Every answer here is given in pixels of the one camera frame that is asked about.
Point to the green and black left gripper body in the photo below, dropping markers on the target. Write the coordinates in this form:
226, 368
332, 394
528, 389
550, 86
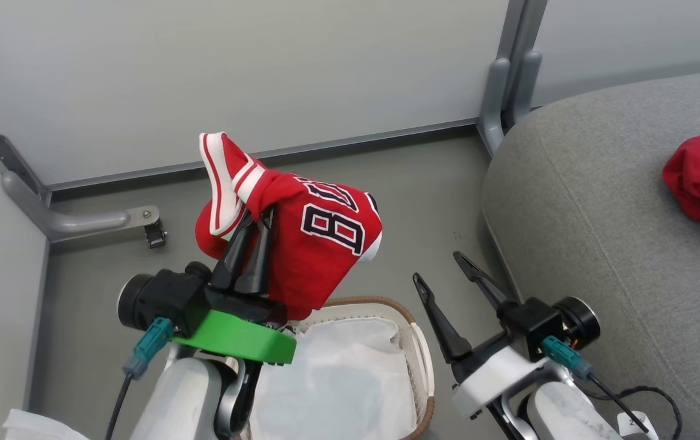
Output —
234, 336

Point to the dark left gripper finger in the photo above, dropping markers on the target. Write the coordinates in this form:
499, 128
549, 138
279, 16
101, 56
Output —
258, 263
234, 256

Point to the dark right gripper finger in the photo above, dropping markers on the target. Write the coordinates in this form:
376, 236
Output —
481, 281
441, 324

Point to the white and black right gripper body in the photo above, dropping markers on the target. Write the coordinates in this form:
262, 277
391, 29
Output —
496, 379

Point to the red jersey with number 8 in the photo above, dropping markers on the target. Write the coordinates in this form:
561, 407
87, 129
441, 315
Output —
325, 256

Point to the grey fabric sofa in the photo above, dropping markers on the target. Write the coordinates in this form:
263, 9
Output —
600, 244

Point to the woven laundry basket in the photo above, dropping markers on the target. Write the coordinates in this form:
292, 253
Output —
426, 366

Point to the black caster wheel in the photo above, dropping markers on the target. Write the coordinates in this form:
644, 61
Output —
156, 235

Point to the white basket liner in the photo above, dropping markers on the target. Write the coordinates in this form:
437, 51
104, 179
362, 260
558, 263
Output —
338, 385

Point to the white paper tag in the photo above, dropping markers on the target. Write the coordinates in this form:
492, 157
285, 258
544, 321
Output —
634, 425

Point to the long grey partition foot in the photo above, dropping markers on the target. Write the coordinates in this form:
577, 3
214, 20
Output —
87, 223

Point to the white plastic cover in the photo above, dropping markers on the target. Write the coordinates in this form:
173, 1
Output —
38, 428

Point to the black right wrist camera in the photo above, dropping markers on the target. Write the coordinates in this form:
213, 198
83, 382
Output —
527, 324

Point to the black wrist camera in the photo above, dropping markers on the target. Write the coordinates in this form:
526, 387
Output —
527, 324
167, 299

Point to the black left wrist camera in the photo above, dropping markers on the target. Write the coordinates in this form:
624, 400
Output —
167, 299

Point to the grey partition base rail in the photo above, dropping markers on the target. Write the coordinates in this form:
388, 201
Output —
386, 135

